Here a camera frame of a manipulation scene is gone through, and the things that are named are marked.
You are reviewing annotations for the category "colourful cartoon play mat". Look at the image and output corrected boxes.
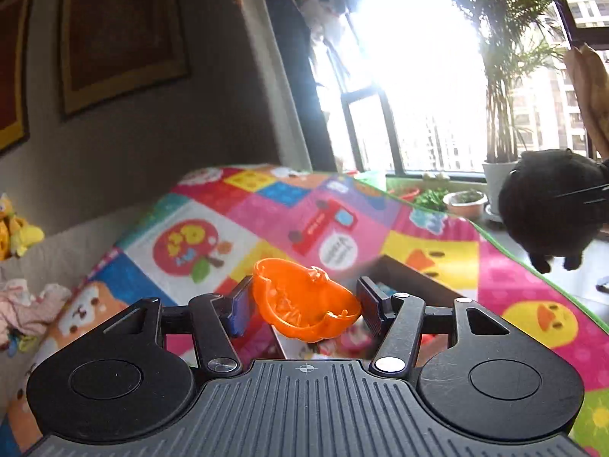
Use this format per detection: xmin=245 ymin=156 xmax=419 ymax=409
xmin=1 ymin=166 xmax=608 ymax=456

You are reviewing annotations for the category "white potted palm plant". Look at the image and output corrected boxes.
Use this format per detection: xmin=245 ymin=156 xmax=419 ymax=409
xmin=451 ymin=0 xmax=564 ymax=222

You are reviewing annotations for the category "pink small flower pot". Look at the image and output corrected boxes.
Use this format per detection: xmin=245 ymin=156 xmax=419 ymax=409
xmin=443 ymin=189 xmax=488 ymax=221

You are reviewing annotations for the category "grey sofa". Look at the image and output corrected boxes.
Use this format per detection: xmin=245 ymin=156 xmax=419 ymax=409
xmin=1 ymin=196 xmax=153 ymax=413

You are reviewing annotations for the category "white pink crumpled cloth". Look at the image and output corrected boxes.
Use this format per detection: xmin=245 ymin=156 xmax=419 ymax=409
xmin=0 ymin=278 xmax=71 ymax=358

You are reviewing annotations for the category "black plush toy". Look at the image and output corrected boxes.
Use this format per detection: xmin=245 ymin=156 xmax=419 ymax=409
xmin=499 ymin=149 xmax=608 ymax=273

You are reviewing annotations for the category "orange plastic hat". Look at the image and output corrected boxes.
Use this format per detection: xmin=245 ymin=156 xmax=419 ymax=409
xmin=251 ymin=258 xmax=362 ymax=344

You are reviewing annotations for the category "yellow green plush toy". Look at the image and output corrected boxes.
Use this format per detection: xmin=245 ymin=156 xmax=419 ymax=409
xmin=8 ymin=217 xmax=45 ymax=257

